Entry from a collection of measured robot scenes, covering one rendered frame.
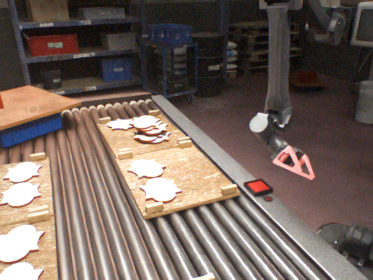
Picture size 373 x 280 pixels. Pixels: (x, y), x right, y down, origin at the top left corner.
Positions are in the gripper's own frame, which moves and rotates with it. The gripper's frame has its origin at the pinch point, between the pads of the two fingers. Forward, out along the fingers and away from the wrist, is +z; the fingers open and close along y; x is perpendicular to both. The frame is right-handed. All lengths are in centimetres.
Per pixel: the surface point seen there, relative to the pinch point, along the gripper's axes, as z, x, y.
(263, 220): -0.1, -19.9, -2.9
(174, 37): -320, -21, -175
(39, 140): -92, -73, 25
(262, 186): -13.5, -16.2, -14.0
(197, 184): -25.3, -29.8, 1.0
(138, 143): -65, -43, -1
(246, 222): -1.9, -23.5, 1.1
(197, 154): -44, -28, -12
